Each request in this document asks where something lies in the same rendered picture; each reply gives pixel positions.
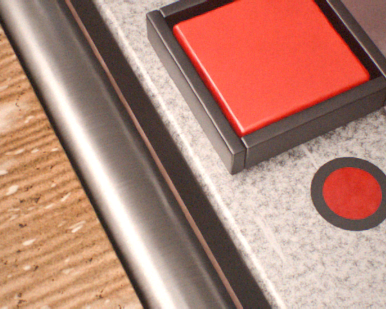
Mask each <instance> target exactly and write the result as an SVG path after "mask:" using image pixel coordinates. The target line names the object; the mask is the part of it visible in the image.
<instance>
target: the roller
mask: <svg viewBox="0 0 386 309"><path fill-rule="evenodd" d="M0 23H1V26H2V27H3V30H4V31H5V34H6V36H7V37H8V40H9V41H10V44H11V45H12V48H13V49H14V52H15V54H16V55H17V57H18V59H19V61H20V63H21V65H22V66H23V68H24V70H25V72H26V74H27V76H28V78H29V80H30V82H31V84H32V86H33V88H34V90H35V92H36V94H37V96H38V98H39V100H40V102H41V104H42V106H43V108H44V110H45V112H46V114H47V116H48V118H49V120H50V122H51V124H52V126H53V128H54V130H55V132H56V134H57V136H58V138H59V140H60V142H61V144H62V146H63V148H64V150H65V152H66V154H67V155H68V157H69V160H70V162H71V164H72V166H73V168H74V170H75V172H76V174H77V176H78V178H79V180H80V182H81V184H82V186H83V188H84V190H85V192H86V194H87V196H88V198H89V200H90V202H91V204H92V206H93V207H94V209H95V211H96V213H97V215H98V217H99V219H100V221H101V223H102V225H103V227H104V229H105V231H106V233H107V235H108V237H109V239H110V241H111V243H112V245H113V247H114V249H115V251H116V253H117V255H118V257H119V258H120V261H121V262H122V264H123V266H124V268H125V271H126V272H127V275H128V276H129V279H130V280H131V283H132V284H133V286H134V289H135V290H136V293H137V294H138V297H139V298H140V301H141V302H142V304H143V307H144V308H145V309H237V308H236V306H235V304H234V302H233V301H232V299H231V297H230V295H229V293H228V292H227V290H226V288H225V286H224V284H223V283H222V281H221V279H220V277H219V276H218V274H217V272H216V270H215V268H214V267H213V265H212V263H211V261H210V260H209V258H208V256H207V254H206V252H205V251H204V249H203V247H202V245H201V243H200V242H199V240H198V238H197V236H196V235H195V233H194V231H193V229H192V227H191V226H190V223H189V222H188V220H187V218H186V217H185V215H184V213H183V211H182V210H181V207H180V206H179V204H178V202H177V201H176V199H175V197H174V195H173V193H172V191H171V190H170V188H169V186H168V185H167V182H166V181H165V179H164V177H163V175H162V174H161V172H160V170H159V169H158V166H157V165H156V162H155V161H154V158H153V157H152V155H151V153H150V152H149V150H148V148H147V146H146V145H145V142H144V141H143V139H142V137H141V136H140V134H139V132H138V130H137V128H136V126H135V125H134V123H133V121H132V120H131V118H130V116H129V114H128V112H127V110H126V109H125V107H124V105H123V104H122V101H121V100H120V98H119V96H118V94H117V93H116V91H115V89H114V87H113V85H112V84H111V82H110V80H109V78H108V77H107V75H106V73H105V71H104V69H103V67H102V66H101V64H100V62H99V61H98V59H97V57H96V55H95V53H94V51H93V50H92V48H91V46H90V45H89V43H88V41H87V39H86V37H85V35H84V34H83V32H82V30H81V28H80V26H79V25H78V23H77V21H76V19H75V18H74V16H73V14H72V12H71V10H70V9H69V8H68V6H67V4H66V2H65V0H0Z"/></svg>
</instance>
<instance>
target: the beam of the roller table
mask: <svg viewBox="0 0 386 309"><path fill-rule="evenodd" d="M69 1H70V3H71V4H72V6H73V7H74V9H75V11H76V13H77V14H78V16H79V17H80V20H81V21H82V23H83V25H84V27H85V28H86V30H87V32H88V34H89V36H90V38H91V39H92V41H93V42H94V44H95V46H96V48H97V50H98V52H99V53H100V55H101V57H102V58H103V60H104V62H105V64H106V66H107V67H108V69H109V71H110V73H111V74H112V76H113V78H114V80H115V82H116V83H117V85H118V87H119V88H120V91H121V92H122V94H123V96H124V98H125V99H126V101H127V103H128V105H129V107H130V108H131V110H132V112H133V113H134V115H135V117H136V119H137V121H138V123H139V124H140V126H141V128H142V129H143V132H144V133H145V135H146V137H147V138H148V140H149V142H150V144H151V145H152V148H153V149H154V151H155V153H156V154H157V156H158V158H159V159H160V162H161V164H162V166H163V168H164V169H165V171H166V173H167V174H168V176H169V178H170V180H171V182H172V184H173V185H174V187H175V189H176V190H177V192H178V194H179V196H180V198H181V200H182V201H183V203H184V205H185V206H186V208H187V210H188V212H189V214H190V215H191V217H192V219H193V220H194V223H195V224H196V226H197V228H198V230H199V231H200V233H201V235H202V237H203V239H204V240H205V242H206V244H207V245H208V247H209V249H210V251H211V253H212V255H213V256H214V258H215V260H216V261H217V264H218V265H219V267H220V269H221V271H222V272H223V274H224V276H225V277H226V280H227V281H228V283H229V285H230V286H231V288H232V290H233V291H234V294H235V296H236V297H237V299H238V301H239V302H240V304H241V306H242V308H243V309H386V220H385V221H384V222H383V223H381V224H380V225H378V226H377V227H375V228H373V229H370V230H365V231H361V232H351V231H347V230H342V229H339V228H337V227H334V226H332V225H331V224H329V223H328V222H327V221H326V220H324V219H323V218H322V217H321V216H320V215H319V213H318V212H317V211H316V209H315V208H314V206H313V203H312V201H311V195H310V187H311V181H312V179H313V177H314V175H315V173H316V172H317V171H318V169H319V168H320V167H322V166H323V165H324V164H325V163H327V162H328V161H330V160H334V159H336V158H342V157H354V158H361V159H363V160H366V161H368V162H370V163H372V164H374V165H375V166H377V167H378V168H379V169H381V170H382V171H383V172H384V174H385V175H386V110H385V109H384V108H383V107H382V108H380V109H378V110H376V111H373V112H372V113H369V114H367V115H365V116H362V117H360V118H358V119H356V120H353V121H352V122H349V123H347V124H345V125H342V126H340V127H338V128H336V129H334V130H332V131H329V132H327V133H325V134H323V135H320V136H318V137H316V138H314V139H312V140H309V141H307V142H305V143H303V144H300V145H298V146H296V147H294V148H292V149H289V150H287V151H285V152H283V153H281V154H278V155H276V156H274V157H272V158H269V159H267V160H265V161H263V162H262V163H260V164H257V165H255V166H253V167H251V168H249V169H244V170H243V171H242V172H240V173H237V174H235V175H233V176H232V175H231V174H229V173H228V171H227V170H226V168H225V166H224V165H223V163H222V161H221V159H220V157H219V156H218V154H217V153H216V150H215V149H214V148H213V146H212V144H211V143H210V141H209V139H208V138H207V136H206V134H205V132H204V131H203V130H202V128H201V126H200V125H199V123H198V121H197V120H196V118H195V116H194V114H193V113H192V112H191V110H190V108H189V106H188V105H187V103H186V102H185V99H184V98H183V96H182V95H181V93H180V92H179V90H178V88H177V87H176V85H175V83H174V81H173V80H172V79H171V77H170V75H169V73H168V72H167V70H166V69H165V67H164V65H163V63H162V62H161V60H160V58H159V57H158V55H157V54H156V52H155V51H154V48H153V47H152V45H151V44H150V42H149V40H148V39H147V25H146V15H145V14H146V13H147V12H150V11H152V10H155V9H157V10H158V11H159V8H160V7H163V6H165V5H168V4H171V3H173V2H175V1H179V0H69Z"/></svg>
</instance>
